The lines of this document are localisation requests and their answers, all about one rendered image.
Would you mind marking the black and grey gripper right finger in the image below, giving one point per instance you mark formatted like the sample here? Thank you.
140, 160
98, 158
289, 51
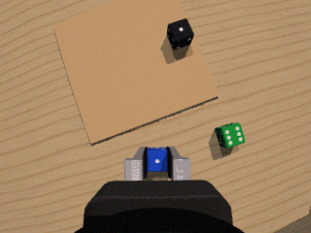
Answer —
178, 167

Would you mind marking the tan square mat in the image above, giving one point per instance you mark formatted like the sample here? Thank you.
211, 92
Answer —
123, 70

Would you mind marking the green die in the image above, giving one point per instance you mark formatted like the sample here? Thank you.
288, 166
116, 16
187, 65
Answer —
230, 135

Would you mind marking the black die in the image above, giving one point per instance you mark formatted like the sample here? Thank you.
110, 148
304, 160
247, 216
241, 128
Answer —
179, 33

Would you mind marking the dark blue die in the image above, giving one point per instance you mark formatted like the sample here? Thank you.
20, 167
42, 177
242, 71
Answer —
157, 159

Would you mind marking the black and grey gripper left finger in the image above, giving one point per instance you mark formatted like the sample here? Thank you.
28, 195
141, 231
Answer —
136, 167

